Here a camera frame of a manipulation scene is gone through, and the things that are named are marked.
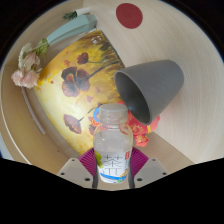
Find yellow poppy painting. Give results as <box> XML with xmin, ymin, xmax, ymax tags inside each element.
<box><xmin>33</xmin><ymin>29</ymin><xmax>126</xmax><ymax>156</ymax></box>

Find grey cup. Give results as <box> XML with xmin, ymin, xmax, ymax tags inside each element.
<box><xmin>113</xmin><ymin>59</ymin><xmax>185</xmax><ymax>126</ymax></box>

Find pink and white flower bouquet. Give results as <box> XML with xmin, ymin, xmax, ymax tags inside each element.
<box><xmin>10</xmin><ymin>38</ymin><xmax>51</xmax><ymax>90</ymax></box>

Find small potted green plant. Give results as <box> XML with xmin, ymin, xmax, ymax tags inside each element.
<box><xmin>62</xmin><ymin>7</ymin><xmax>92</xmax><ymax>21</ymax></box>

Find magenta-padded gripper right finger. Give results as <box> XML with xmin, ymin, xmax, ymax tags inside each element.
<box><xmin>128</xmin><ymin>147</ymin><xmax>169</xmax><ymax>190</ymax></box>

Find red plush toy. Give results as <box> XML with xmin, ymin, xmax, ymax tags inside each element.
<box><xmin>88</xmin><ymin>101</ymin><xmax>161</xmax><ymax>149</ymax></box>

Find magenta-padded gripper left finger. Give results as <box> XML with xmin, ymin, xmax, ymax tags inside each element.
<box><xmin>57</xmin><ymin>148</ymin><xmax>99</xmax><ymax>190</ymax></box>

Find pale green vase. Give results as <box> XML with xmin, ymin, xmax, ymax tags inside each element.
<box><xmin>45</xmin><ymin>13</ymin><xmax>98</xmax><ymax>46</ymax></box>

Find white light strip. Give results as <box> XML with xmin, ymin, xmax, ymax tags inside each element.
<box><xmin>20</xmin><ymin>87</ymin><xmax>47</xmax><ymax>136</ymax></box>

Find clear plastic drink bottle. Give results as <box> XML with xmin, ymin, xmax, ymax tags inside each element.
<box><xmin>93</xmin><ymin>102</ymin><xmax>134</xmax><ymax>184</ymax></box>

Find flat round red coaster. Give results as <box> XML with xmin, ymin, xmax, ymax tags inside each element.
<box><xmin>115</xmin><ymin>2</ymin><xmax>144</xmax><ymax>30</ymax></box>

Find long wooden shelf board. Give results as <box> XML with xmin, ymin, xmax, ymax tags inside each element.
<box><xmin>0</xmin><ymin>59</ymin><xmax>68</xmax><ymax>166</ymax></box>

